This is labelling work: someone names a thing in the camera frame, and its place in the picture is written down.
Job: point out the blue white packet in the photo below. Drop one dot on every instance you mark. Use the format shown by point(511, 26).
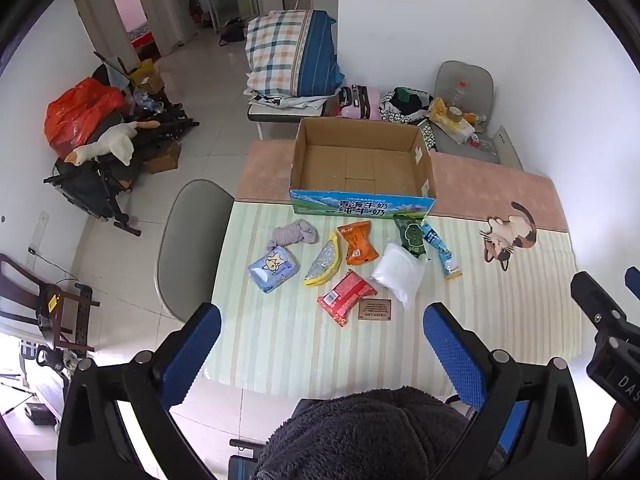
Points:
point(440, 252)

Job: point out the dark fleece clothing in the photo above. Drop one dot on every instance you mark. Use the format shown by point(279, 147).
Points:
point(365, 435)

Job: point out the white goose plush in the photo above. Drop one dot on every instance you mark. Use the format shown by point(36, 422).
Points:
point(117, 142)

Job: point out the pink suitcase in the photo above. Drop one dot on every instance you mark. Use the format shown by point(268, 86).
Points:
point(367, 102)

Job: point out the brown label patch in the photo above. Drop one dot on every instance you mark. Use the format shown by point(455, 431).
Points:
point(375, 308)

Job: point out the orange plastic bag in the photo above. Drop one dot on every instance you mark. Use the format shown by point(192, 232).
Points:
point(75, 110)

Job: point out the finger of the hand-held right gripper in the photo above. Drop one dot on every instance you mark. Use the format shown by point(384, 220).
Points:
point(634, 282)
point(595, 295)

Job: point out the grey shell chair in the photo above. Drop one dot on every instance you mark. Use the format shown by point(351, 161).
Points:
point(192, 240)

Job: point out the yellow plastic bag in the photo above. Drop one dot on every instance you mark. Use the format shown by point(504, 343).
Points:
point(439, 110)

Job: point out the orange snack packet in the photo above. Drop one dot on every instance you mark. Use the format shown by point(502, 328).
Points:
point(357, 245)

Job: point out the grey cushioned chair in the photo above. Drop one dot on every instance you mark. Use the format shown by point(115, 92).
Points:
point(462, 77)

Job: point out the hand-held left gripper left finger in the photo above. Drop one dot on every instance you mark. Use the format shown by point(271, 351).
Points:
point(192, 355)

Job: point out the white plastic bag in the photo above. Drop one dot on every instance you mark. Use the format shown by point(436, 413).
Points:
point(397, 272)

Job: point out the black stroller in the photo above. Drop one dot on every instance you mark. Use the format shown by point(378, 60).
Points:
point(85, 185)

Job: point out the grey cloth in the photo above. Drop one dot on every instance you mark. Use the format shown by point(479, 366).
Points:
point(292, 234)

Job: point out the person's right forearm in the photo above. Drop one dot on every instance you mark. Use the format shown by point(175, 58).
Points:
point(620, 440)

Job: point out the striped pink table cloth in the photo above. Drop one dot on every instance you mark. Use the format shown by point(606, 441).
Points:
point(500, 320)

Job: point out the plaid blue bedding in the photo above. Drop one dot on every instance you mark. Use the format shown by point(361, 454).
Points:
point(280, 45)

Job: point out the small brown cardboard box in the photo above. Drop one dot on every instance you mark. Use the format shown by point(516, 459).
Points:
point(162, 157)

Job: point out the black floor bag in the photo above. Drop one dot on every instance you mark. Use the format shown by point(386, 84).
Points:
point(232, 32)

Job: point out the red snack packet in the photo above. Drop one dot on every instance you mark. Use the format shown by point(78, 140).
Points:
point(345, 297)

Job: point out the clear plastic bottle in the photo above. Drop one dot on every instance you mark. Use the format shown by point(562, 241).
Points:
point(458, 96)

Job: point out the green packet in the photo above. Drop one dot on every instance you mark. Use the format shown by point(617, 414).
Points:
point(412, 240)

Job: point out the dark wooden chair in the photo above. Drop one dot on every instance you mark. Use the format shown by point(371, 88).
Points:
point(45, 305)

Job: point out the white flat pack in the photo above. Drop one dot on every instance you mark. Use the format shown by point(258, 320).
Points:
point(457, 131)

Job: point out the printed cardboard box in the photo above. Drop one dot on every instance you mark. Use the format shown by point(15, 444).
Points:
point(360, 165)

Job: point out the red bag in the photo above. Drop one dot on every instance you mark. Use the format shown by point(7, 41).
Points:
point(333, 109)

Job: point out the yellow lemon-shaped pouch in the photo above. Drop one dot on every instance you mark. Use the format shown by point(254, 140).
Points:
point(324, 260)

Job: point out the yellow paper bag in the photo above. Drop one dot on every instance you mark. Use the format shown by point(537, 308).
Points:
point(145, 77)

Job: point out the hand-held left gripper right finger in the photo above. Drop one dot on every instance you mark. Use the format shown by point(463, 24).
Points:
point(452, 355)

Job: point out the white wall outlet strip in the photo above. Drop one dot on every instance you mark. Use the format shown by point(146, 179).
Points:
point(37, 240)

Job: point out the blue cat tissue pack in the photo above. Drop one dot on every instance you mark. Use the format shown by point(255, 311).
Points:
point(272, 269)

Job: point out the black white patterned bag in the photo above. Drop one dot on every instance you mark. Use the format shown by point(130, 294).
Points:
point(395, 110)

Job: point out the black folded equipment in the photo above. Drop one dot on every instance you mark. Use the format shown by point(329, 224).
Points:
point(165, 127)

